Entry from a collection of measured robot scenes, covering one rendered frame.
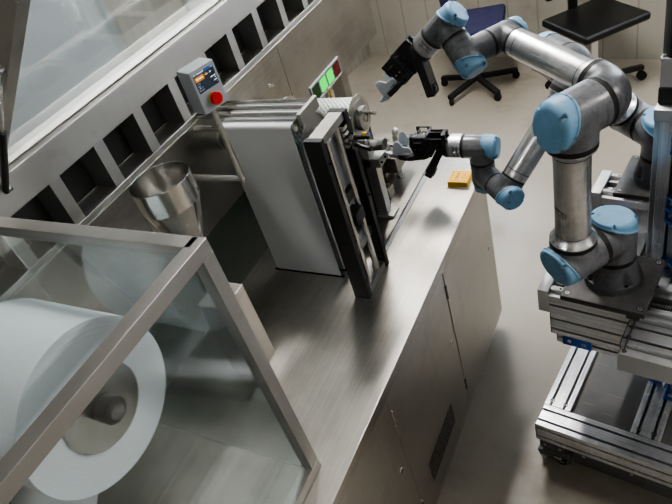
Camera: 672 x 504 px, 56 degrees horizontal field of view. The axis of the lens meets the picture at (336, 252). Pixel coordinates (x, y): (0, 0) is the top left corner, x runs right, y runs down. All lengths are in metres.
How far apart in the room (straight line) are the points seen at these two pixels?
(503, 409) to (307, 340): 1.09
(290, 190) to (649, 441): 1.38
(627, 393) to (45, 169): 1.94
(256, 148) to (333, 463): 0.85
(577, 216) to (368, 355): 0.63
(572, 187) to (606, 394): 1.05
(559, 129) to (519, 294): 1.70
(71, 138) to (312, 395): 0.85
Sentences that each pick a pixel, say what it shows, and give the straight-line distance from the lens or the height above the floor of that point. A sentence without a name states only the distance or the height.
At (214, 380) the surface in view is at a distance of 1.15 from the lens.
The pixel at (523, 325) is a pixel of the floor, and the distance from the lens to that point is 2.91.
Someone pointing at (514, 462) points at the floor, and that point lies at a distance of 2.52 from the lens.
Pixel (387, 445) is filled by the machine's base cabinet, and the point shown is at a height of 0.68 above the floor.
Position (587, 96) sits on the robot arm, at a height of 1.46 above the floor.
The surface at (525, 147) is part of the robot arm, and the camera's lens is 1.89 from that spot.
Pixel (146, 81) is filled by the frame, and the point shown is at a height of 1.62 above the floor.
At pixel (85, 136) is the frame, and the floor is 1.61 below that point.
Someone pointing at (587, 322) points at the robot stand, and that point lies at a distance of 2.00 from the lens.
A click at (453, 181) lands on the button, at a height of 0.92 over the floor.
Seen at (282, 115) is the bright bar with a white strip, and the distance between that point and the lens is 1.69.
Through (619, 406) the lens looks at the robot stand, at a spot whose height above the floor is 0.21.
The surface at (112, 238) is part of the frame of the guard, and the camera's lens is 1.17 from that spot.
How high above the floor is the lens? 2.16
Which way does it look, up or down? 38 degrees down
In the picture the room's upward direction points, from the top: 19 degrees counter-clockwise
